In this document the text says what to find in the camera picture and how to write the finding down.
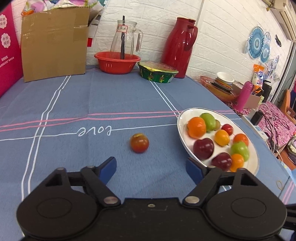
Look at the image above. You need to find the glass pitcher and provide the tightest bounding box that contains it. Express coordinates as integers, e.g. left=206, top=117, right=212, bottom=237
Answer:
left=110, top=20, right=143, bottom=55

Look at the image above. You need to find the red plastic basket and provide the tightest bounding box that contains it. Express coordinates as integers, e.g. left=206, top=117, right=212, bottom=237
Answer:
left=94, top=51, right=141, bottom=74

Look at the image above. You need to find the dark red plum lower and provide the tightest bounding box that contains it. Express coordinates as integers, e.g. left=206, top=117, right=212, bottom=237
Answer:
left=211, top=152, right=232, bottom=171

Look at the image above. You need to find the small orange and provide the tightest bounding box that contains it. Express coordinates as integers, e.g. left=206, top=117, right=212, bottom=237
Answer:
left=214, top=130, right=230, bottom=147

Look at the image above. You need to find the white power strip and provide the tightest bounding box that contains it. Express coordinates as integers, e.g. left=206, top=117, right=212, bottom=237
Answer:
left=241, top=109, right=268, bottom=142

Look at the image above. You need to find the rubber band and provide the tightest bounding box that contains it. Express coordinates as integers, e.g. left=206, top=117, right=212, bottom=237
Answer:
left=276, top=180, right=283, bottom=191

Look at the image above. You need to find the orange-brown bowl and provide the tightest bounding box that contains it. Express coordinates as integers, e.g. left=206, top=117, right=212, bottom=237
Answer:
left=199, top=75, right=238, bottom=102

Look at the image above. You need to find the blue fan wall decoration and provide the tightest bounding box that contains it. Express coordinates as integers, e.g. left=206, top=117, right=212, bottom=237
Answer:
left=243, top=26, right=271, bottom=63

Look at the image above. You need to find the black stirrer in pitcher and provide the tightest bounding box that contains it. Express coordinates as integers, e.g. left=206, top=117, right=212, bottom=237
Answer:
left=120, top=16, right=125, bottom=59

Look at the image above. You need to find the pink shopping bag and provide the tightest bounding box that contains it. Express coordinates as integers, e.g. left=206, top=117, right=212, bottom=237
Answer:
left=0, top=4, right=23, bottom=95

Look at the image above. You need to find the dark red plum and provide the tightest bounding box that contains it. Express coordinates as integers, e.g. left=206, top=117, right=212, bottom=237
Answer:
left=211, top=152, right=232, bottom=171
left=193, top=138, right=214, bottom=161

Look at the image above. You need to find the green apple on plate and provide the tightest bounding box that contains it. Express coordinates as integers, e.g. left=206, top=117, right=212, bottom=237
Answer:
left=230, top=141, right=249, bottom=162

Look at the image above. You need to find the red thermos jug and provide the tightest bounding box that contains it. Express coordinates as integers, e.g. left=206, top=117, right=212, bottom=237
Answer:
left=161, top=17, right=198, bottom=78

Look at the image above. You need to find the green apple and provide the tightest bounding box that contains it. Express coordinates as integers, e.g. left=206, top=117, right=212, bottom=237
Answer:
left=230, top=141, right=249, bottom=162
left=200, top=113, right=216, bottom=133

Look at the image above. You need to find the small brown longan fruit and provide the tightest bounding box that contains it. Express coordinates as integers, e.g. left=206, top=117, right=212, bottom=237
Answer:
left=214, top=120, right=221, bottom=131

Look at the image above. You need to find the dark red plum upper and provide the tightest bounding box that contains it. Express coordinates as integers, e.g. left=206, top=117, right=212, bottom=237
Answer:
left=193, top=138, right=214, bottom=161

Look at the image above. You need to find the white round plate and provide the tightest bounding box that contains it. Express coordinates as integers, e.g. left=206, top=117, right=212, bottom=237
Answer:
left=177, top=108, right=259, bottom=175

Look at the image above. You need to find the colourful floral cloth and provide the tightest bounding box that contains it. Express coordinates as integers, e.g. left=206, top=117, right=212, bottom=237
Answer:
left=21, top=0, right=107, bottom=17

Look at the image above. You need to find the white air conditioner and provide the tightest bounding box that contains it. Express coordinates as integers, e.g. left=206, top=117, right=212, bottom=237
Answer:
left=263, top=0, right=295, bottom=42

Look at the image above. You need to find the black power adapter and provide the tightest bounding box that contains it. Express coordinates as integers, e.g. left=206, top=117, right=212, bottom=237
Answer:
left=250, top=110, right=264, bottom=126

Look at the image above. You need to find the orange on plate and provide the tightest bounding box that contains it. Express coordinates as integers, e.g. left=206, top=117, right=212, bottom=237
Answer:
left=233, top=133, right=249, bottom=146

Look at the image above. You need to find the small red apple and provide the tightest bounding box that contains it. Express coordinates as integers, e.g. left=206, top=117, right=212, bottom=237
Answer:
left=221, top=123, right=233, bottom=136

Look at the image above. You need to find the pink patterned cloth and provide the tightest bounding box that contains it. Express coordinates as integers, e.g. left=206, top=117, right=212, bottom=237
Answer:
left=258, top=102, right=295, bottom=147

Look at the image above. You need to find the blue striped tablecloth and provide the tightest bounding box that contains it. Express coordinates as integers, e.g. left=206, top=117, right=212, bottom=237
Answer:
left=1, top=68, right=295, bottom=240

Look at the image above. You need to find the white cup in bowl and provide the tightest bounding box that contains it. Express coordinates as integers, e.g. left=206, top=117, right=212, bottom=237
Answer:
left=217, top=72, right=234, bottom=85

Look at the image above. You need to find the black bottle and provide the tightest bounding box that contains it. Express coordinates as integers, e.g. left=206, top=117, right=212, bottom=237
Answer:
left=262, top=80, right=272, bottom=103

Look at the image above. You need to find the cardboard box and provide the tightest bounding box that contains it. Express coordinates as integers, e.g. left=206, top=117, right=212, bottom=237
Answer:
left=21, top=7, right=90, bottom=82

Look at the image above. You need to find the orange snack package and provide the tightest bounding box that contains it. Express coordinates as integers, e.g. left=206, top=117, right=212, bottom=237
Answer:
left=251, top=64, right=265, bottom=86

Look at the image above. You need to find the small red-green tomato fruit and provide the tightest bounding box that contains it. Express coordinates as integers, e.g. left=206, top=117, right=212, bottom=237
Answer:
left=130, top=133, right=149, bottom=153

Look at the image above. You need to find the green instant noodle bowl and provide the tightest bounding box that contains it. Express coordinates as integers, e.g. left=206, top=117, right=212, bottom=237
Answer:
left=137, top=61, right=179, bottom=83

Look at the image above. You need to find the pink water bottle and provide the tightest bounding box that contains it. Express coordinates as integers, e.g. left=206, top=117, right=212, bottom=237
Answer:
left=234, top=81, right=253, bottom=111

